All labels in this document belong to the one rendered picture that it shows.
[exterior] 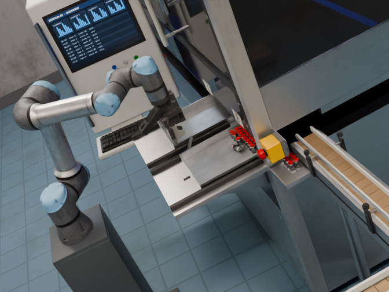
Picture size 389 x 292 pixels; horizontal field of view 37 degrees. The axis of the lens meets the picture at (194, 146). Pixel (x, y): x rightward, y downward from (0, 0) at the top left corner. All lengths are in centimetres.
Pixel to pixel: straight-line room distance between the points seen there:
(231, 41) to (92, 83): 119
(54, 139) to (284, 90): 92
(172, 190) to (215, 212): 122
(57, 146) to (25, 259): 174
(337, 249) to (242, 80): 98
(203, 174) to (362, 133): 64
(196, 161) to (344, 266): 83
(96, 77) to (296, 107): 118
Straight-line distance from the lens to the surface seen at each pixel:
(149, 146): 261
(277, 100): 208
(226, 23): 190
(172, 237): 346
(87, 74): 293
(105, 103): 190
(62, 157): 238
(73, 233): 244
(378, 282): 166
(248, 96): 202
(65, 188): 239
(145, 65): 195
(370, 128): 236
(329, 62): 213
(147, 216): 370
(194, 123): 262
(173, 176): 236
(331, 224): 251
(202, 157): 238
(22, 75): 613
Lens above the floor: 221
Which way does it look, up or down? 33 degrees down
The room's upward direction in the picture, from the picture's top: 24 degrees counter-clockwise
